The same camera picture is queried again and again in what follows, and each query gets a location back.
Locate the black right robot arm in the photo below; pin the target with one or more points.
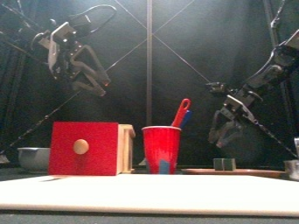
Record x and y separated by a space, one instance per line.
273 68

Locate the white cutting board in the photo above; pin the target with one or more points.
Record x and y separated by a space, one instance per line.
156 194

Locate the light wooden drawer box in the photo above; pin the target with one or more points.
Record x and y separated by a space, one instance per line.
126 148

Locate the red drawer with wooden knob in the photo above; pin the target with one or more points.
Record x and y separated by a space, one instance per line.
83 148

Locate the grey bowl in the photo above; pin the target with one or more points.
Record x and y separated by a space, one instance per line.
34 159

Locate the metal cup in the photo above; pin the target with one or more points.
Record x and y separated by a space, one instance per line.
292 169

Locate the slanted metal frame pole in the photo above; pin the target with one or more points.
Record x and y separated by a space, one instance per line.
273 20

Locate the vertical metal frame pole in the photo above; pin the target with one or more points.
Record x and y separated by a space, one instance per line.
150 58

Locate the green block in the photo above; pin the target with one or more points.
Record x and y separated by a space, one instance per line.
218 164
230 164

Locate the red plastic cup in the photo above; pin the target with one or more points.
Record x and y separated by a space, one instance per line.
162 144

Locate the blue tape strip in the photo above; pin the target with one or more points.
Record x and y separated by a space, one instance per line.
165 166

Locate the flat wooden tray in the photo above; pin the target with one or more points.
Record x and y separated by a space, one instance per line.
249 172

